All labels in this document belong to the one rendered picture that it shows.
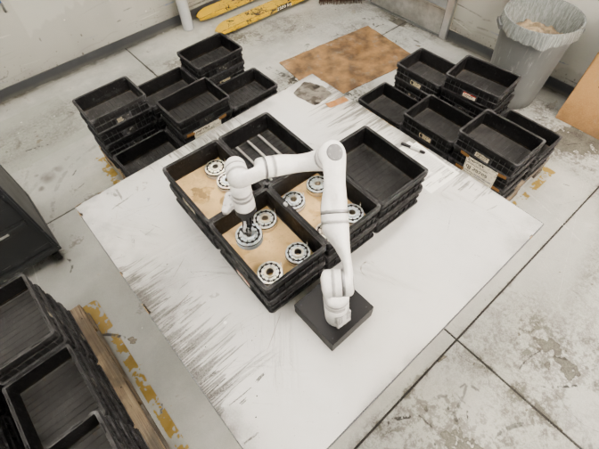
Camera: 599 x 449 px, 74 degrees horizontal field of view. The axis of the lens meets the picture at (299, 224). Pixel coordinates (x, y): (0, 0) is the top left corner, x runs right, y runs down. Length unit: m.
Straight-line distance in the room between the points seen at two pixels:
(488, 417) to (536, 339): 0.54
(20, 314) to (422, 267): 1.88
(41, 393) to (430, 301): 1.76
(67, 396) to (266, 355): 0.98
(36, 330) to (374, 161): 1.77
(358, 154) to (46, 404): 1.82
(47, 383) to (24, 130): 2.49
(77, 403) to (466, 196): 2.03
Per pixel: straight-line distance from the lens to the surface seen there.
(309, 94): 2.55
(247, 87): 3.21
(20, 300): 2.39
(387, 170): 1.95
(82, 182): 3.46
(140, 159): 3.01
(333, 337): 1.55
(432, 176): 2.15
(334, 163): 1.30
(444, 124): 2.97
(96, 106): 3.21
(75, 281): 2.93
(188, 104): 2.97
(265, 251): 1.66
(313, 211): 1.77
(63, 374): 2.24
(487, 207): 2.11
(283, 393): 1.58
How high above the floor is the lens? 2.24
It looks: 55 degrees down
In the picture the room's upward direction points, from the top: 3 degrees counter-clockwise
